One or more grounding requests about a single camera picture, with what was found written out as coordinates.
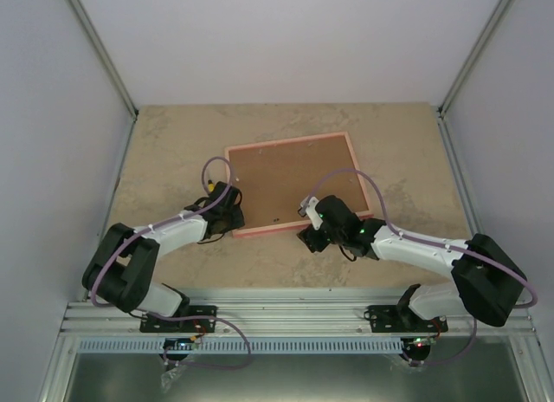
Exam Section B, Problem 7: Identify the pink wooden photo frame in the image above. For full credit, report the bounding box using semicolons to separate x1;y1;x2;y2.
225;132;359;238

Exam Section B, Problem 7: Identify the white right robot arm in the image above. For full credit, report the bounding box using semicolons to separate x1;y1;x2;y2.
298;195;527;332

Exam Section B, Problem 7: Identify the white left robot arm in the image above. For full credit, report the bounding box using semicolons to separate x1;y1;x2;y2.
81;181;245;332

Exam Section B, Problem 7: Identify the left controller board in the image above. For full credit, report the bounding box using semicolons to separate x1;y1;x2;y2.
161;336;202;362

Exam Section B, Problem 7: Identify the controller board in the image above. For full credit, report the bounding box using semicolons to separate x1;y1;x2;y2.
161;336;202;362
400;335;436;365

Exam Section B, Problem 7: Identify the right controller board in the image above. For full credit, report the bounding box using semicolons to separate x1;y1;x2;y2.
400;335;436;365

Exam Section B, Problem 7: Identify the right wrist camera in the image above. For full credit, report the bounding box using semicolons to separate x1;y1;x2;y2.
298;196;323;230

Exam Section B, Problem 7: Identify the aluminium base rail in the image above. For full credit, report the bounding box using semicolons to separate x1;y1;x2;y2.
60;287;536;336

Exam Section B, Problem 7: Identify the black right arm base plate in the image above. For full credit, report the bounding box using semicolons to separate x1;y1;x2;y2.
364;305;448;334

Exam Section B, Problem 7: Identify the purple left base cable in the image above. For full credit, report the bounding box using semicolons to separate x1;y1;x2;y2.
149;313;253;372

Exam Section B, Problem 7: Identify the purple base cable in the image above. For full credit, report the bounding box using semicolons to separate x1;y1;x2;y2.
402;317;480;368
149;313;253;372

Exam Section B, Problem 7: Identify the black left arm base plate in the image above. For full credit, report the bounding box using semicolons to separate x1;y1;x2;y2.
139;305;218;334

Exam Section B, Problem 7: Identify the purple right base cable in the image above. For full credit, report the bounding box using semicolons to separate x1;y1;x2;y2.
402;317;480;368

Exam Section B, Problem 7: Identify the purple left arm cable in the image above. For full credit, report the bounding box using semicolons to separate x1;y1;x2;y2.
89;157;235;308

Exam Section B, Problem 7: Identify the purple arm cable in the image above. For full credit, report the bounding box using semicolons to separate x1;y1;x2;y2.
309;170;538;310
89;157;235;308

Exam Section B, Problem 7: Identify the grey slotted cable duct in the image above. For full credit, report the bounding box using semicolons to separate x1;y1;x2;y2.
78;337;403;355

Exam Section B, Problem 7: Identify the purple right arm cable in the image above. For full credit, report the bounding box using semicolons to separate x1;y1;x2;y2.
309;170;538;310

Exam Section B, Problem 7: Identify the aluminium corner post left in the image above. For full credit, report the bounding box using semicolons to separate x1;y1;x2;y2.
66;0;139;120

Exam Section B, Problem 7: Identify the aluminium corner post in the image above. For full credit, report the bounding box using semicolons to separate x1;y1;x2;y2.
437;0;515;119
66;0;139;120

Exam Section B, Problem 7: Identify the aluminium corner post right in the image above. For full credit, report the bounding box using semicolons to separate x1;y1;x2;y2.
437;0;515;119

